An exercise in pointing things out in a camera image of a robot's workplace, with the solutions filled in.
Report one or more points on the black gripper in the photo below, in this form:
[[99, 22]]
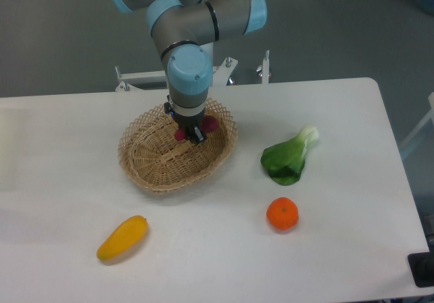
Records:
[[188, 119]]

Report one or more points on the purple sweet potato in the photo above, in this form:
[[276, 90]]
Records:
[[208, 124]]

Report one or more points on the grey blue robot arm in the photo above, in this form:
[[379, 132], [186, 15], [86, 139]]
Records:
[[179, 29]]

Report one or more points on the woven wicker basket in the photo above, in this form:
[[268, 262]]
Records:
[[154, 160]]

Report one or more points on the green bok choy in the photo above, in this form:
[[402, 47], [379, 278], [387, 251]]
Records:
[[284, 162]]

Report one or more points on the orange tangerine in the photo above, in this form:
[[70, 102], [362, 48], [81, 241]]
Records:
[[282, 214]]

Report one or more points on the yellow mango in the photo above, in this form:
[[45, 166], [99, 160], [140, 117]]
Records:
[[124, 237]]

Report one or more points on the black device at table edge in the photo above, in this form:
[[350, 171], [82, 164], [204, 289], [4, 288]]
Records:
[[421, 266]]

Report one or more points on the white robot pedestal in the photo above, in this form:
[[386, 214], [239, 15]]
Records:
[[210, 50]]

